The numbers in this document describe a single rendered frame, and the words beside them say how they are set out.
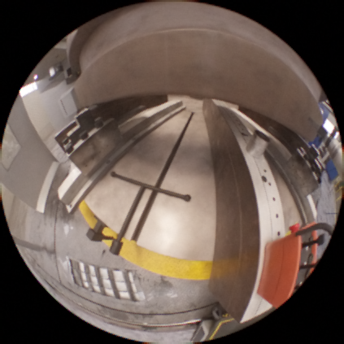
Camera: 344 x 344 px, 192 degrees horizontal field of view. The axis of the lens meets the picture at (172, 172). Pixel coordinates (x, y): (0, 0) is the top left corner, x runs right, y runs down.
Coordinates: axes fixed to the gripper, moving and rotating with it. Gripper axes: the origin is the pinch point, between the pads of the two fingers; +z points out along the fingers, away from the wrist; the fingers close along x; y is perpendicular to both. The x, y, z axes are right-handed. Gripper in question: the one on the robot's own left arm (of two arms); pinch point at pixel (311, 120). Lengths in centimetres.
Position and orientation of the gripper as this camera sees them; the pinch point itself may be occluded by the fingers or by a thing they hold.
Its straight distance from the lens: 77.9
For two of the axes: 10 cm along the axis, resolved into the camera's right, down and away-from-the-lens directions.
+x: 10.0, -0.3, -0.2
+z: -0.1, -8.1, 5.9
